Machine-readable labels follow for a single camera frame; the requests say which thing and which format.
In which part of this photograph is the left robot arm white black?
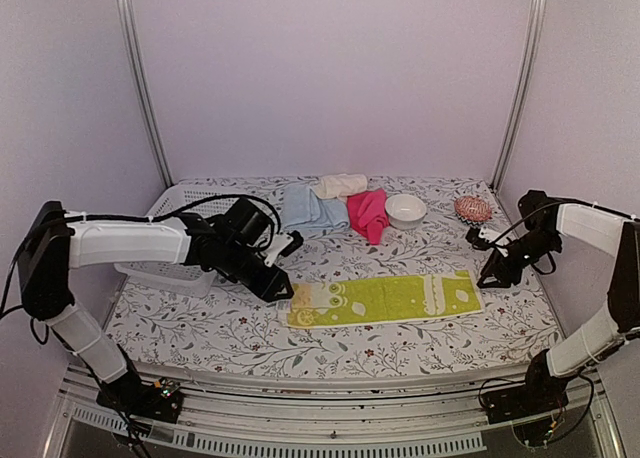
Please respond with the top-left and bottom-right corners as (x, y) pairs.
(8, 194), (303, 423)

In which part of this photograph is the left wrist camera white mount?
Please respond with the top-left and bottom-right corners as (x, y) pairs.
(262, 231), (304, 267)

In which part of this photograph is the light blue towel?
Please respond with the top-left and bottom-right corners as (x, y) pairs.
(281, 184), (349, 230)

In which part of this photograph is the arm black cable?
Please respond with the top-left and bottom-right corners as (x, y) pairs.
(529, 250), (557, 276)
(0, 193), (284, 319)

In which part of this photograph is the pink towel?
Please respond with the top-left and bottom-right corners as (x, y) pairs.
(346, 189), (389, 245)

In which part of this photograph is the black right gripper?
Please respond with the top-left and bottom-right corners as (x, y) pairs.
(479, 229), (562, 288)

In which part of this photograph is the right aluminium frame post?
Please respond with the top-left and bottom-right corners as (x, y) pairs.
(490, 0), (547, 194)

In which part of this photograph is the aluminium front rail base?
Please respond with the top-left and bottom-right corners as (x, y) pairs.
(43, 365), (630, 457)

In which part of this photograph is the white plastic basket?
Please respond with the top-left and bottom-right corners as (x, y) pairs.
(113, 186), (249, 298)

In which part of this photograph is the white ceramic bowl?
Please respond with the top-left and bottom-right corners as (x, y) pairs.
(385, 194), (427, 230)

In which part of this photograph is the aluminium frame post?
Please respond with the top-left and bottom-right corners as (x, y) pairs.
(116, 0), (174, 188)
(490, 0), (547, 194)

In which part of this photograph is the left aluminium frame post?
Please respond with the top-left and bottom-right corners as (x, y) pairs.
(116, 0), (174, 188)

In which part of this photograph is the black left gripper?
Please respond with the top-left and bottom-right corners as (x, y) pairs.
(221, 241), (296, 303)

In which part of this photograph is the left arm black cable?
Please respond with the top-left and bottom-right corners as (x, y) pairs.
(0, 193), (284, 319)

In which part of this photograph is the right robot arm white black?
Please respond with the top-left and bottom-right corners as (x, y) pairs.
(466, 190), (639, 423)

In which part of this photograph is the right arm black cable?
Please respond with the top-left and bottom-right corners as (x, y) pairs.
(529, 250), (557, 276)

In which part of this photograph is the cream rolled towel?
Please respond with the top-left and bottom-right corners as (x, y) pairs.
(312, 174), (368, 200)

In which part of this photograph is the green crocodile pattern towel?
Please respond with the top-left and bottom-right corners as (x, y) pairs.
(278, 270), (485, 330)

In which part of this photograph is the red white patterned ball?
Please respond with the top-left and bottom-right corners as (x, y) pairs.
(454, 195), (493, 225)

